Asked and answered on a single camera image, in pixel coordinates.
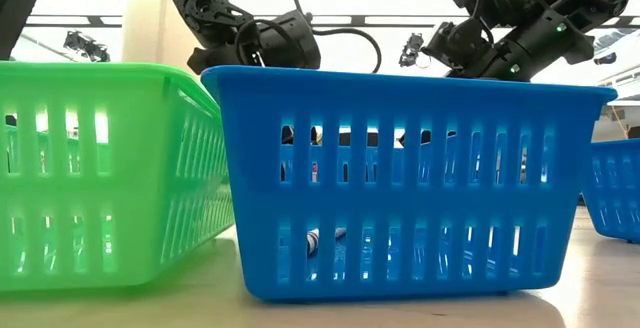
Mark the blue slotted plastic basket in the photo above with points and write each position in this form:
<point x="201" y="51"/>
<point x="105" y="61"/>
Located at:
<point x="625" y="200"/>
<point x="255" y="193"/>

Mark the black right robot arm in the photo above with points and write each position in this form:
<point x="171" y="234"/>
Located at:
<point x="550" y="18"/>

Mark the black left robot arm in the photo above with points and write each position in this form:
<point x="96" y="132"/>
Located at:
<point x="200" y="3"/>

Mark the dark ceiling fixture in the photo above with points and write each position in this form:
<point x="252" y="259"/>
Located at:
<point x="605" y="59"/>

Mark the green slotted plastic basket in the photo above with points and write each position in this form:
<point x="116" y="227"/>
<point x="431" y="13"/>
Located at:
<point x="130" y="178"/>

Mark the black ceiling-mounted camera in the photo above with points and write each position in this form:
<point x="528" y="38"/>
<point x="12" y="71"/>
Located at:
<point x="410" y="50"/>
<point x="85" y="45"/>

